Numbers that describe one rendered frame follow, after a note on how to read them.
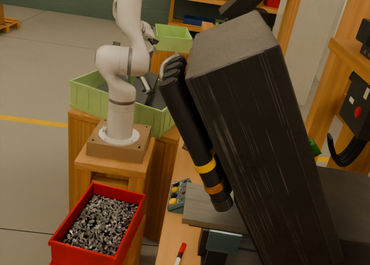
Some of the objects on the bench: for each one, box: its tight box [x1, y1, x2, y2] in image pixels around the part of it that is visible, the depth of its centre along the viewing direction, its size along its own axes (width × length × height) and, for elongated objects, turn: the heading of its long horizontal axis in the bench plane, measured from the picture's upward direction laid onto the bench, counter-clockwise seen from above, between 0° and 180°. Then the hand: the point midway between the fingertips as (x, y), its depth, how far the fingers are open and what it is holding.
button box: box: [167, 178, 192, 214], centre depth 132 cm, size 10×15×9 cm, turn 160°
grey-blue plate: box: [204, 229, 242, 265], centre depth 105 cm, size 10×2×14 cm, turn 70°
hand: (153, 35), depth 203 cm, fingers open, 8 cm apart
